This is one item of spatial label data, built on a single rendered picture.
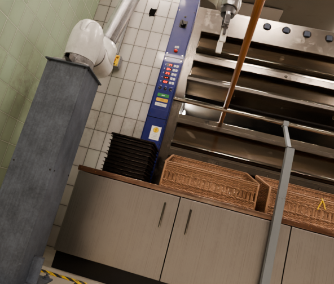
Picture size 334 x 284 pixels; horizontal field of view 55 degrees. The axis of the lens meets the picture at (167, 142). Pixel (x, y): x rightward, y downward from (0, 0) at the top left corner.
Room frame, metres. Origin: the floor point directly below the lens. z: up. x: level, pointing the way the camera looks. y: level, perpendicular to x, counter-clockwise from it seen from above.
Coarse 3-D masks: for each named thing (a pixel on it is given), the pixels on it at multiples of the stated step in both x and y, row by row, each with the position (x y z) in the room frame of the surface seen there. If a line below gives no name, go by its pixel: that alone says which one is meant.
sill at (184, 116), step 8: (192, 120) 2.33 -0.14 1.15; (200, 120) 2.32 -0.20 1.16; (208, 120) 2.31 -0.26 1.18; (224, 128) 2.30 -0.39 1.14; (232, 128) 2.29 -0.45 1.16; (240, 128) 2.28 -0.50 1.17; (264, 136) 2.26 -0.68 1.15; (272, 136) 2.25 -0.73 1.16; (296, 144) 2.23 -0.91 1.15; (304, 144) 2.22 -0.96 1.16; (312, 144) 2.22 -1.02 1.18; (328, 152) 2.20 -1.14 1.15
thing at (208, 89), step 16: (192, 80) 2.19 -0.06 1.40; (208, 96) 2.33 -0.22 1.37; (224, 96) 2.27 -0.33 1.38; (240, 96) 2.21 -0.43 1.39; (256, 96) 2.16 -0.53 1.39; (272, 96) 2.12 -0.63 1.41; (272, 112) 2.29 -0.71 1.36; (288, 112) 2.23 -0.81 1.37; (304, 112) 2.18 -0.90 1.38; (320, 112) 2.12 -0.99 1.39
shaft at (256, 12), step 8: (256, 0) 0.90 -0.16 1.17; (264, 0) 0.89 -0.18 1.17; (256, 8) 0.94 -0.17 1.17; (256, 16) 0.98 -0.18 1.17; (248, 24) 1.04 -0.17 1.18; (256, 24) 1.03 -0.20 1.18; (248, 32) 1.08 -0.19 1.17; (248, 40) 1.13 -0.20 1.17; (240, 56) 1.27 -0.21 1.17; (240, 64) 1.34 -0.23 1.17; (232, 80) 1.53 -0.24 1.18; (232, 88) 1.63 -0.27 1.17; (224, 104) 1.93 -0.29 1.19; (224, 112) 2.05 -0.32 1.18
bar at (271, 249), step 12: (216, 108) 1.94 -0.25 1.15; (228, 108) 1.93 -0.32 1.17; (264, 120) 1.91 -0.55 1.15; (276, 120) 1.89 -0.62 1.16; (288, 132) 1.82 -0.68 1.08; (324, 132) 1.85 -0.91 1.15; (288, 144) 1.71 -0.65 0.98; (288, 156) 1.66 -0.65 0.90; (288, 168) 1.66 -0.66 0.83; (288, 180) 1.66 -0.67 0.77; (276, 204) 1.66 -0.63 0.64; (276, 216) 1.66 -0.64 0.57; (276, 228) 1.66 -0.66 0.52; (276, 240) 1.66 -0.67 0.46; (264, 264) 1.67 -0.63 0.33; (264, 276) 1.66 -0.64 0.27
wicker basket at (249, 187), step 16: (176, 160) 2.28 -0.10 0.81; (192, 160) 2.28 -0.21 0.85; (176, 176) 2.24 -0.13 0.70; (192, 176) 1.82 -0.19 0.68; (208, 176) 1.81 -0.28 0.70; (224, 176) 1.80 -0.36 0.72; (240, 176) 2.24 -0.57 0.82; (192, 192) 1.82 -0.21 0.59; (208, 192) 1.81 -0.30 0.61; (224, 192) 1.80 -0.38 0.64; (240, 192) 1.79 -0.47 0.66; (256, 192) 1.78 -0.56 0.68
